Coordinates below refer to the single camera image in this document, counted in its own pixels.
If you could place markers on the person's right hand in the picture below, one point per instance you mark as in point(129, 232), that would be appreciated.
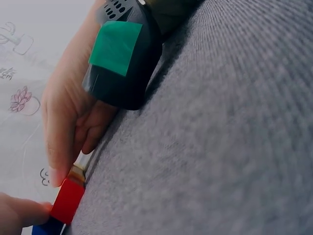
point(64, 93)

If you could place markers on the person's left hand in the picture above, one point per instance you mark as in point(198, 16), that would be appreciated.
point(17, 215)

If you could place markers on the person's left fingers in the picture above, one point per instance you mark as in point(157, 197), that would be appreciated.
point(24, 213)

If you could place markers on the person's right fingers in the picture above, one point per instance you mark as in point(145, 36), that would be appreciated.
point(61, 147)

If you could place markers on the glass bottle with red cap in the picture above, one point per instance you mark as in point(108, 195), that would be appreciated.
point(67, 203)

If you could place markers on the blue block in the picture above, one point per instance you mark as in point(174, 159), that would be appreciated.
point(44, 228)

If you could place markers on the black wrist band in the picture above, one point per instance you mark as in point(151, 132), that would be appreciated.
point(122, 61)

